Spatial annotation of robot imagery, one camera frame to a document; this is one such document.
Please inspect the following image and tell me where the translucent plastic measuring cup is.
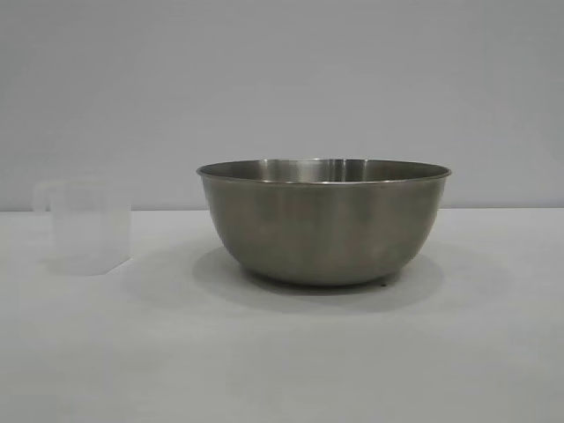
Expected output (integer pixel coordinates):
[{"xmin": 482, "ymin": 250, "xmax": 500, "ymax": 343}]
[{"xmin": 34, "ymin": 177, "xmax": 133, "ymax": 277}]

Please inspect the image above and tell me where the stainless steel mixing bowl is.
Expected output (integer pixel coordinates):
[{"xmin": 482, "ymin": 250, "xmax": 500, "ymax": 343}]
[{"xmin": 196, "ymin": 157, "xmax": 454, "ymax": 288}]

